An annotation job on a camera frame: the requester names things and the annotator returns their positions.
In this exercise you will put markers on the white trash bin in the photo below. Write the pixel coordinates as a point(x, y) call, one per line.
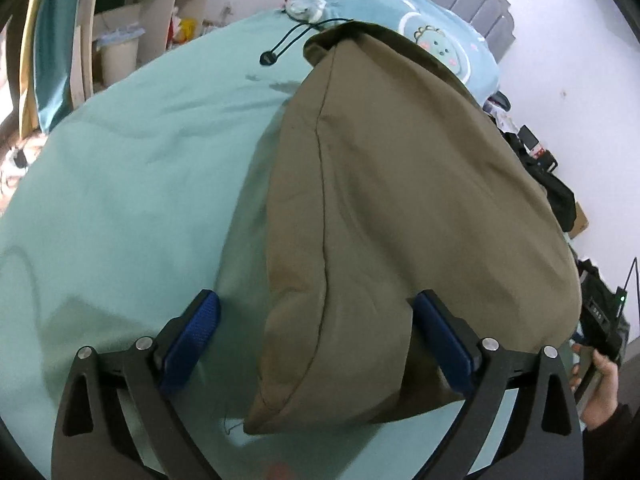
point(119, 55)

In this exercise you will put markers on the person's right forearm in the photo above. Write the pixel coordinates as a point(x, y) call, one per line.
point(615, 445)

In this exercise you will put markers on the pile of black clothes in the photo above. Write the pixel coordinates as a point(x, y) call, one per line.
point(555, 190)

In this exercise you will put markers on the yellow toy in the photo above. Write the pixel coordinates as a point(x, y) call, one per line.
point(186, 30)

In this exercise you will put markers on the small black device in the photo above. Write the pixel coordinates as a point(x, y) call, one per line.
point(527, 136)

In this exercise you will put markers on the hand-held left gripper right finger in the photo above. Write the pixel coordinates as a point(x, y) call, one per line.
point(442, 340)

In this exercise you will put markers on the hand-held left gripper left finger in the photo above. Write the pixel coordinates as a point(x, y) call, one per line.
point(192, 340)

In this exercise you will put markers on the light blue cartoon pillow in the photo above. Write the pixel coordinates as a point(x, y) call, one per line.
point(395, 7)

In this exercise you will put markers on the teal upright board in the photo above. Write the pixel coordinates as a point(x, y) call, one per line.
point(52, 45)

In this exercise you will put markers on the teal bed sheet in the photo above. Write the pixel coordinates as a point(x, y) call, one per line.
point(140, 185)

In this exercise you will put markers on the olive green jacket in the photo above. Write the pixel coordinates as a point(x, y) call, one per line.
point(400, 220)

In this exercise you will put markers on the cardboard box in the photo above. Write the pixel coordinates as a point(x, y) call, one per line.
point(581, 219)

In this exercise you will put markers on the person's right hand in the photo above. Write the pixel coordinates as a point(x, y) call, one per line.
point(606, 390)

